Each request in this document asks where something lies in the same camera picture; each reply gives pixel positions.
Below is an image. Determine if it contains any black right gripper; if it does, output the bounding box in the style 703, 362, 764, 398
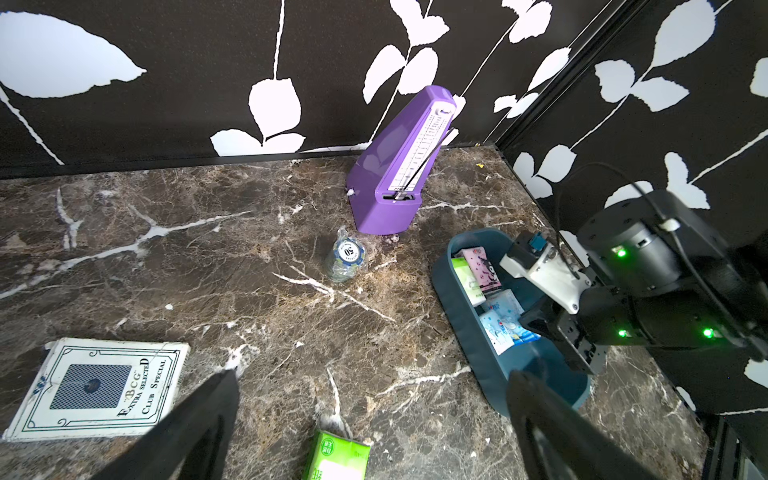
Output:
519, 287, 651, 374

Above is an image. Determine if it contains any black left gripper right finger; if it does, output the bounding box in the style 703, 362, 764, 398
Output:
506, 371, 655, 479

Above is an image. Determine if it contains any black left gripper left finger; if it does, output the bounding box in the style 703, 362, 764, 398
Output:
93, 370, 239, 480

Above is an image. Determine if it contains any blue cartoon tissue pack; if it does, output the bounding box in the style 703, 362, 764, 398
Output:
479, 310, 516, 355
484, 289, 541, 346

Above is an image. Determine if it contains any pink Kuromi tissue pack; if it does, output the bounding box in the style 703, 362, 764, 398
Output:
460, 246, 502, 294

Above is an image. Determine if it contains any green pocket tissue pack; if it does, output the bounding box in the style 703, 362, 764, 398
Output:
451, 257, 486, 307

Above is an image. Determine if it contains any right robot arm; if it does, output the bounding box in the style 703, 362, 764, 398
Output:
500, 190, 767, 375

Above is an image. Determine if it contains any teal plastic storage box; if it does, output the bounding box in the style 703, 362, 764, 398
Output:
431, 228, 591, 417

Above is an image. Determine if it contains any playing card box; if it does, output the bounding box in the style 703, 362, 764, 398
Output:
2, 338, 190, 443

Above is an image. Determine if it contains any purple metronome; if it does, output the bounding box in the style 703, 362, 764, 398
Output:
346, 85, 457, 236

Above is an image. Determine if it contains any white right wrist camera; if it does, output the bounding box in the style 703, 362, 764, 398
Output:
499, 231, 592, 315

